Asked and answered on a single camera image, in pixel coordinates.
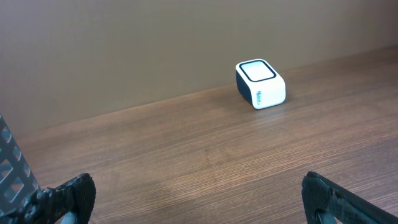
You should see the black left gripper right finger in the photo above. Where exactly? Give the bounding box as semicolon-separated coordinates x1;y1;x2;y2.
302;171;397;224

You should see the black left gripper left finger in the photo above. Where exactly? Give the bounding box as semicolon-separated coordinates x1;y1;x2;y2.
23;173;96;224

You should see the grey plastic mesh basket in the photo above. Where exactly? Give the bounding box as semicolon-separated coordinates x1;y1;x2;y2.
1;116;40;215

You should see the white barcode scanner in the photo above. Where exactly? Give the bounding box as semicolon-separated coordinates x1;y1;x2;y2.
235;58;286;110

